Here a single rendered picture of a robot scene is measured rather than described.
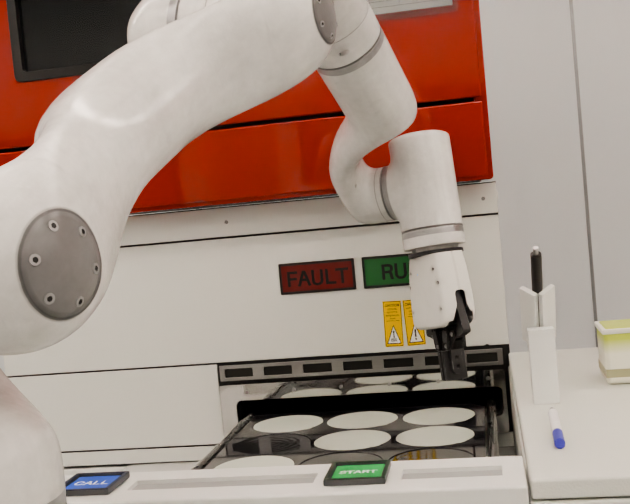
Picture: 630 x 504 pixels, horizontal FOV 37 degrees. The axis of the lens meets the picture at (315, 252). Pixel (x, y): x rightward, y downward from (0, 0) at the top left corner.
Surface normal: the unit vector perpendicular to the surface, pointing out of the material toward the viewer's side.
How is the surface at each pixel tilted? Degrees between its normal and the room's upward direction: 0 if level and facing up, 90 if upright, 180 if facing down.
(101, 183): 71
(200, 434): 90
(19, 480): 89
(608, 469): 0
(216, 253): 90
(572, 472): 0
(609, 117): 90
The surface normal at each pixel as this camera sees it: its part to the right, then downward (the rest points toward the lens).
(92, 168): 0.85, -0.47
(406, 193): -0.59, 0.05
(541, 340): -0.17, 0.07
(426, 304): -0.94, 0.07
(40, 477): 0.90, -0.09
